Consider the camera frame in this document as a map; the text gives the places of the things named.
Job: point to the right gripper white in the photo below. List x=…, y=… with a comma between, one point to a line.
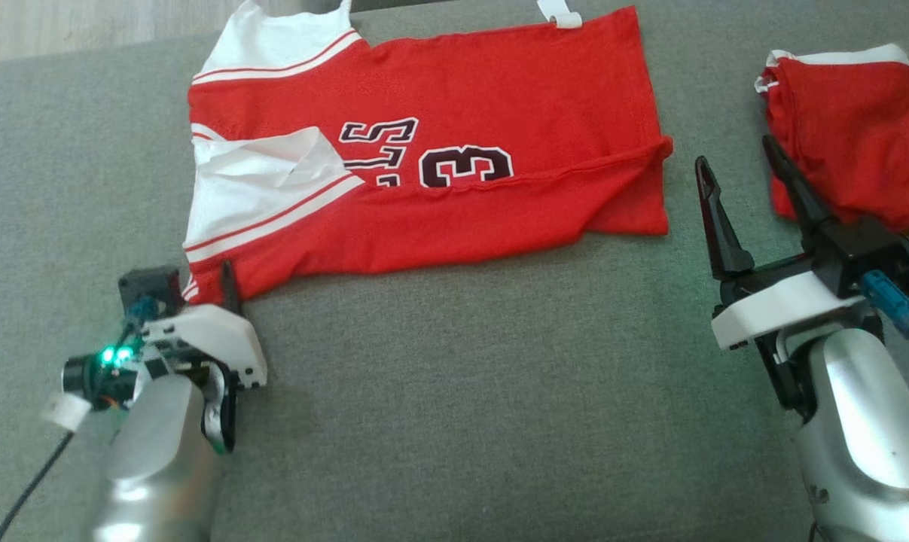
x=778, y=309

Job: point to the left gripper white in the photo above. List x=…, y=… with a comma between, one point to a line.
x=213, y=339

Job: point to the red shorts with white stripe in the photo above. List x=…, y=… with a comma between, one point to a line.
x=861, y=128

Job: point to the red white basketball jersey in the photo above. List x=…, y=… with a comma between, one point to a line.
x=499, y=90

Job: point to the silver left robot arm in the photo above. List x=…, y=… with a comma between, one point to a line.
x=160, y=467

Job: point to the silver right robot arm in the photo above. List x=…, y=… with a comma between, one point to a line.
x=868, y=436

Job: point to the large grey sofa seat cushion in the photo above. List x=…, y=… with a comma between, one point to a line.
x=462, y=391

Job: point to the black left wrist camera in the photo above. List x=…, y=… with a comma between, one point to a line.
x=151, y=286

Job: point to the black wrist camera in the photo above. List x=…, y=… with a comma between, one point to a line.
x=876, y=252
x=151, y=286

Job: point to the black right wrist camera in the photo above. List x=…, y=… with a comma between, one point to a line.
x=876, y=252

